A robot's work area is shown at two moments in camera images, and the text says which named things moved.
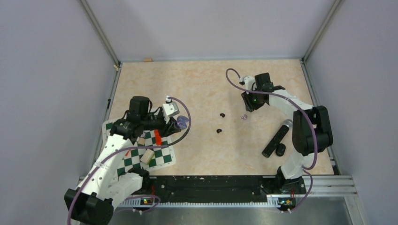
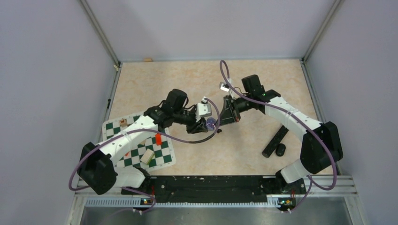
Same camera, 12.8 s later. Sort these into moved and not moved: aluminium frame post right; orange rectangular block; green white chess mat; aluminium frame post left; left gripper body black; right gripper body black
Moved: right gripper body black; left gripper body black
Not moved: green white chess mat; orange rectangular block; aluminium frame post right; aluminium frame post left
